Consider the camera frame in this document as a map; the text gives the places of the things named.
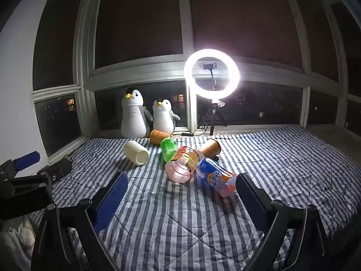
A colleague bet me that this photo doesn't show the pink cup with orange label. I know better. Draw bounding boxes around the pink cup with orange label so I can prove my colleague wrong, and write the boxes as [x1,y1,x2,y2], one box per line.
[165,146,199,184]

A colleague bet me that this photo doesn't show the blue orange labelled cup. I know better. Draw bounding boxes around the blue orange labelled cup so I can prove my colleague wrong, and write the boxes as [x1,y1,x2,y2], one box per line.
[197,157,237,198]

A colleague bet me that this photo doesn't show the brown paper cup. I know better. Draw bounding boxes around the brown paper cup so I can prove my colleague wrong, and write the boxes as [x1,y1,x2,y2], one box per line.
[197,138,222,159]

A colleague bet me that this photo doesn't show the green plastic cup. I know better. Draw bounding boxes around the green plastic cup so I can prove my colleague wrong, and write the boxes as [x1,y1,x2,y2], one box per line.
[160,137,177,163]

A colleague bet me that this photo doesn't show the hand in fuzzy grey glove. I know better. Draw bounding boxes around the hand in fuzzy grey glove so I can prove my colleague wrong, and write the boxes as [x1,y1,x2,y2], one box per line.
[1,216,35,270]

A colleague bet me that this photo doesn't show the striped blue white quilt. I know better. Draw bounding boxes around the striped blue white quilt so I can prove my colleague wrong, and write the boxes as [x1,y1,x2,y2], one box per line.
[53,125,360,270]

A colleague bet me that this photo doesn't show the black tripod stand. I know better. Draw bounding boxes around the black tripod stand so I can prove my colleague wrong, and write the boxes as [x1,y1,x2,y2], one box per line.
[201,101,228,136]

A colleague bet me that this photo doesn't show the large penguin plush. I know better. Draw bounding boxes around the large penguin plush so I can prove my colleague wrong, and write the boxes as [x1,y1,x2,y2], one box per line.
[120,87,153,138]

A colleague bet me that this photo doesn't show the small penguin plush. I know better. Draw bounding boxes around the small penguin plush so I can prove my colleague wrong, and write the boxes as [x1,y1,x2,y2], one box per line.
[152,99,181,135]

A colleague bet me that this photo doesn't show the phone holder clamp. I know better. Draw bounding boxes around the phone holder clamp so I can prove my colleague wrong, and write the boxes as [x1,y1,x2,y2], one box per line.
[203,62,217,70]

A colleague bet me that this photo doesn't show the black cable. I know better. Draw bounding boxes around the black cable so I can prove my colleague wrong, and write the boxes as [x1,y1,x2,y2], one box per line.
[171,122,211,137]

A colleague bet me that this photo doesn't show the ring light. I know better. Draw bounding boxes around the ring light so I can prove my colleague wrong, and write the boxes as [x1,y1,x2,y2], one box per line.
[184,49,241,100]

